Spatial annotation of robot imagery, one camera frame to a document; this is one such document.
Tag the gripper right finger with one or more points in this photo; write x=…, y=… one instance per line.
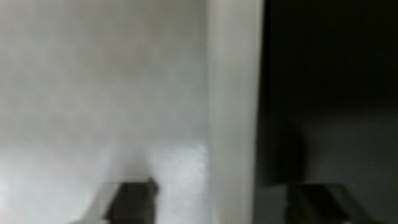
x=323, y=205

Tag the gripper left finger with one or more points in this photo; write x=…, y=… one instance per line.
x=126, y=203

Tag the white desk tabletop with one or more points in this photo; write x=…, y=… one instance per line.
x=129, y=76

